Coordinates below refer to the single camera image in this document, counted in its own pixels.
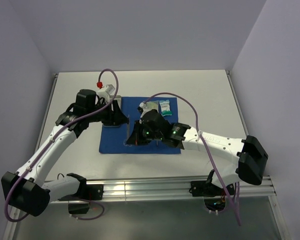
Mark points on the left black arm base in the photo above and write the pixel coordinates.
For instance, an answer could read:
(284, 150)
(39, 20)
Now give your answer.
(90, 195)

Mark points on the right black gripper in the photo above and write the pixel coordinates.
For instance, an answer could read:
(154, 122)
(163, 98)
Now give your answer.
(139, 132)

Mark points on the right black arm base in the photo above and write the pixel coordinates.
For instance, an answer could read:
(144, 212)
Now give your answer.
(216, 195)

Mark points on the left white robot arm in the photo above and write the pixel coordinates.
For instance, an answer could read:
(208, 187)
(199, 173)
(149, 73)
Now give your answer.
(26, 188)

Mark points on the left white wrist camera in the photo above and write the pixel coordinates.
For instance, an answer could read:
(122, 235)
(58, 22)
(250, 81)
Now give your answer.
(105, 91)

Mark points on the green printed glove packet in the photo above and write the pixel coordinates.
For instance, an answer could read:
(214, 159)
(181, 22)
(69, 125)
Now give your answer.
(153, 105)

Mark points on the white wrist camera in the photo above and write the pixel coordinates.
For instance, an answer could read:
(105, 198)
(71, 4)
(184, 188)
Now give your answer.
(105, 91)
(142, 108)

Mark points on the aluminium front rail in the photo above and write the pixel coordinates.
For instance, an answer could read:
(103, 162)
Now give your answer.
(147, 189)

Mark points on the metal scissors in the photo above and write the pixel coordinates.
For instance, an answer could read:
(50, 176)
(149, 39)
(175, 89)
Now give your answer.
(127, 132)

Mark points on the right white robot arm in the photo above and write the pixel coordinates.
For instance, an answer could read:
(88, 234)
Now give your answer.
(246, 158)

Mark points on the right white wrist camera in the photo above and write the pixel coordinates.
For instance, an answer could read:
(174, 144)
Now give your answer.
(142, 108)

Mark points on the blue surgical cloth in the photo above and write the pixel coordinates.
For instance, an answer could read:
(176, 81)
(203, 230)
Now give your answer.
(112, 139)

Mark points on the white teal gauze packet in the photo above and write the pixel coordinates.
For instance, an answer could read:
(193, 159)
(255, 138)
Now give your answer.
(165, 108)

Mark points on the metal instrument tray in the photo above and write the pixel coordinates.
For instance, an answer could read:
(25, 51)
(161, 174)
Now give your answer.
(118, 98)

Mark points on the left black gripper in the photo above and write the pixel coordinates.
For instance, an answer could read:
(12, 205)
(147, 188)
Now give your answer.
(113, 114)

